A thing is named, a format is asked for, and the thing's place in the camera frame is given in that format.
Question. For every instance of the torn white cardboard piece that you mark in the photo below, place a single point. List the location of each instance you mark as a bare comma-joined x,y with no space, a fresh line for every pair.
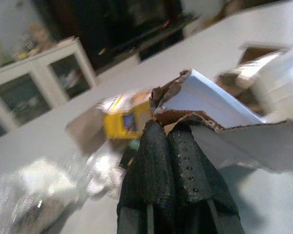
210,97

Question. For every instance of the white glass door cabinet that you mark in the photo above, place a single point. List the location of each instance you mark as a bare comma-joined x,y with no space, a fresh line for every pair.
39,80

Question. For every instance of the brown cardboard flap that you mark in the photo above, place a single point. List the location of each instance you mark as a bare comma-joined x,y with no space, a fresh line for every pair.
88,129

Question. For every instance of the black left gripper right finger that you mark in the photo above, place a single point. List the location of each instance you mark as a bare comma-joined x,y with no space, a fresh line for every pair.
195,175

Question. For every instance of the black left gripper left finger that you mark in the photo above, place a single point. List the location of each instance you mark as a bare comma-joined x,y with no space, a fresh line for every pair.
149,170

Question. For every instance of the open brown cardboard box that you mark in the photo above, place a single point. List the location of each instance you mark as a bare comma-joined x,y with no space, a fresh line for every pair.
249,80

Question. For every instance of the clear bubble wrap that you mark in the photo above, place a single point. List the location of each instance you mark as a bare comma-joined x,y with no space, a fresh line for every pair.
34,195

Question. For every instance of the yellow box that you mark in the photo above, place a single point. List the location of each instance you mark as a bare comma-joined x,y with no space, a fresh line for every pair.
122,122

